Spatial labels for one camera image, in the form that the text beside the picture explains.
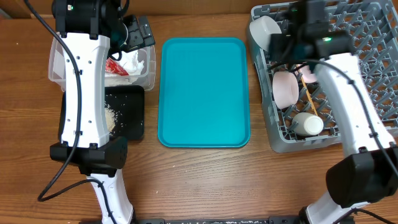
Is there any black rectangular tray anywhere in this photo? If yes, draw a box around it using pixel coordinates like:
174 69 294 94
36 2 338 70
57 85 146 141

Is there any white paper cup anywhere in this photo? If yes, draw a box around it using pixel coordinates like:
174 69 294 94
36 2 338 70
293 112 324 136

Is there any large white plate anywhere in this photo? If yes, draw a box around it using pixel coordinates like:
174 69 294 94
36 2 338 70
296 65 317 83

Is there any small white plate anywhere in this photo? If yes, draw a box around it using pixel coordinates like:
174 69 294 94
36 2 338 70
272 72 299 109

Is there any red snack wrapper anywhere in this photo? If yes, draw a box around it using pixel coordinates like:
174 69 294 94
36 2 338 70
105 58 129 76

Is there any teal serving tray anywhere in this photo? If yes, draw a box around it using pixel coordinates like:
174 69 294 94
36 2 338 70
158 37 251 148

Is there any grey metal bowl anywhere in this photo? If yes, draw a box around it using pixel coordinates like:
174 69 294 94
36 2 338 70
249 16 282 51

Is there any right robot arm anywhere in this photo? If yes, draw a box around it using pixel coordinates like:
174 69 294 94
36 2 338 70
269 1 397 223

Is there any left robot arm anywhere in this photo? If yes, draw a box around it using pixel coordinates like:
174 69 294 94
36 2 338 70
50 1 137 223

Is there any grey dishwasher rack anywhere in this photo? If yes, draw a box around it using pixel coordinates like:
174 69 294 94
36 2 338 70
247 1 397 153

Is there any wooden chopstick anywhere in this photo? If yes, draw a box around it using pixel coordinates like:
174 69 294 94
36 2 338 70
300 76 318 116

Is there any white napkin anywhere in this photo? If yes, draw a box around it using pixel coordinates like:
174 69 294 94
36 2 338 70
104 50 145 87

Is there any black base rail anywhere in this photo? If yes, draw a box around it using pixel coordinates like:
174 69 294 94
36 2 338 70
136 216 299 224

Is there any clear plastic waste bin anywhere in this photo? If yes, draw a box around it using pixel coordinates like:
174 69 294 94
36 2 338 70
49 39 156 91

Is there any rice pile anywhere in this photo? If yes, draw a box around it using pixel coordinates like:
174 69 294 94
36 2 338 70
104 95 144 138

